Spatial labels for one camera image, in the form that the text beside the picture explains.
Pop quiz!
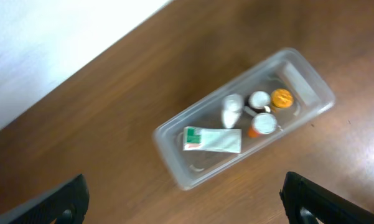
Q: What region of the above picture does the orange tube white cap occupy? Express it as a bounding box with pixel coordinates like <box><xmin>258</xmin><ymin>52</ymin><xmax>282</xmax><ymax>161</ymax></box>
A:
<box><xmin>248</xmin><ymin>113</ymin><xmax>278</xmax><ymax>138</ymax></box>

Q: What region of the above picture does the small jar gold lid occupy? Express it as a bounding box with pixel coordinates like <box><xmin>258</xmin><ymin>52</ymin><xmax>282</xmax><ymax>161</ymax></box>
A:
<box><xmin>270</xmin><ymin>88</ymin><xmax>294</xmax><ymax>110</ymax></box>

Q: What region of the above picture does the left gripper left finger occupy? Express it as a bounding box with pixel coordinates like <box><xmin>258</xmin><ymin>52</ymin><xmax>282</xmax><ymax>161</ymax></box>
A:
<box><xmin>0</xmin><ymin>174</ymin><xmax>90</xmax><ymax>224</ymax></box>

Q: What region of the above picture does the white green medicine box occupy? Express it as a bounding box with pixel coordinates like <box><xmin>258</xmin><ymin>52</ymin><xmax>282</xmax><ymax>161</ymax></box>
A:
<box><xmin>183</xmin><ymin>126</ymin><xmax>241</xmax><ymax>154</ymax></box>

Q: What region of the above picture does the white spray bottle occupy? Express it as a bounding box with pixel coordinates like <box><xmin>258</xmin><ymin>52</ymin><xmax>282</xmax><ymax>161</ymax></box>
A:
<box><xmin>222</xmin><ymin>94</ymin><xmax>244</xmax><ymax>129</ymax></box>

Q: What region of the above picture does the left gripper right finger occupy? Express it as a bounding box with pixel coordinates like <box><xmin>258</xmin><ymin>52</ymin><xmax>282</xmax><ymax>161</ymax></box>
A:
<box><xmin>279</xmin><ymin>171</ymin><xmax>374</xmax><ymax>224</ymax></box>

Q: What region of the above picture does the dark bottle white cap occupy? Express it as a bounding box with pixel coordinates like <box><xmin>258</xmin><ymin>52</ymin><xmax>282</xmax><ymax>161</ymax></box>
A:
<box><xmin>243</xmin><ymin>91</ymin><xmax>271</xmax><ymax>116</ymax></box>

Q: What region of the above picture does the clear plastic container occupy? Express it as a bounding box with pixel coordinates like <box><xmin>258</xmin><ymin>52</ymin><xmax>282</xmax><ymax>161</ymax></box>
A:
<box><xmin>154</xmin><ymin>48</ymin><xmax>335</xmax><ymax>190</ymax></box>

